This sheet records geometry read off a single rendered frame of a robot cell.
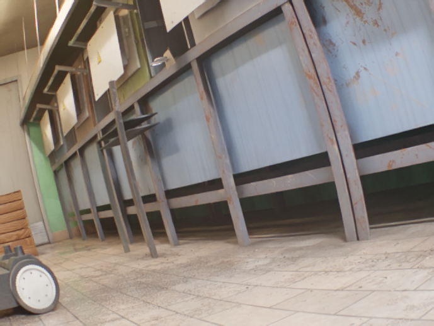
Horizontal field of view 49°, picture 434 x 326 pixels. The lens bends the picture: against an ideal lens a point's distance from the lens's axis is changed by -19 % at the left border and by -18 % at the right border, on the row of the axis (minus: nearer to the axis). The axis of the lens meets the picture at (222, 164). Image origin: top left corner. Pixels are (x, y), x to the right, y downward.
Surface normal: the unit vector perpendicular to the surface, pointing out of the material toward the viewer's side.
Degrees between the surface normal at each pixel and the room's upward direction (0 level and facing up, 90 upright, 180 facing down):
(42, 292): 90
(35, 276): 90
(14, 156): 90
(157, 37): 90
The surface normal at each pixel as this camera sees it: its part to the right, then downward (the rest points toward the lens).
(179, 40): 0.45, -0.13
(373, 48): -0.86, 0.22
